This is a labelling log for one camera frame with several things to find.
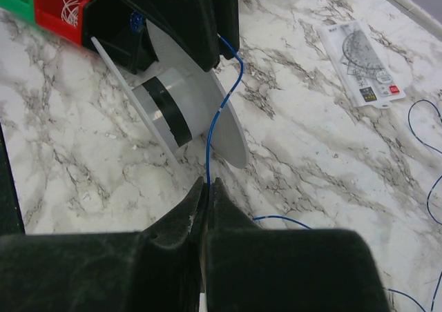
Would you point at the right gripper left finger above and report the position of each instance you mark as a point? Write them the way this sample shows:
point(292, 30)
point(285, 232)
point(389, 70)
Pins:
point(184, 224)

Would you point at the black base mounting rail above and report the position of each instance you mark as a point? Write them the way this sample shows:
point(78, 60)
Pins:
point(11, 219)

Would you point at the packaged protractor ruler set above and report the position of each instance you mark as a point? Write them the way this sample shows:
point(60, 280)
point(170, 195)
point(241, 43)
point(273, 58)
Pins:
point(367, 79)

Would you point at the red plastic bin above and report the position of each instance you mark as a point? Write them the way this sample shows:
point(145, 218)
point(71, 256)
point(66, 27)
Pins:
point(64, 18)

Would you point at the black plastic bin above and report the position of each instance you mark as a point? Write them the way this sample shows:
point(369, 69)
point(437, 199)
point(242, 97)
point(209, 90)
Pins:
point(121, 31)

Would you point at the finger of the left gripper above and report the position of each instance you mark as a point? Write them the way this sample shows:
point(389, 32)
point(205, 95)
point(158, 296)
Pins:
point(190, 23)
point(226, 24)

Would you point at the grey plastic cable spool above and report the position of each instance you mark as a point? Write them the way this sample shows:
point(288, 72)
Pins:
point(179, 102)

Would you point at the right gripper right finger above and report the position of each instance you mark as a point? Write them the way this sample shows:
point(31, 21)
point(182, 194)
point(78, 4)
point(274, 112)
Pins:
point(227, 224)

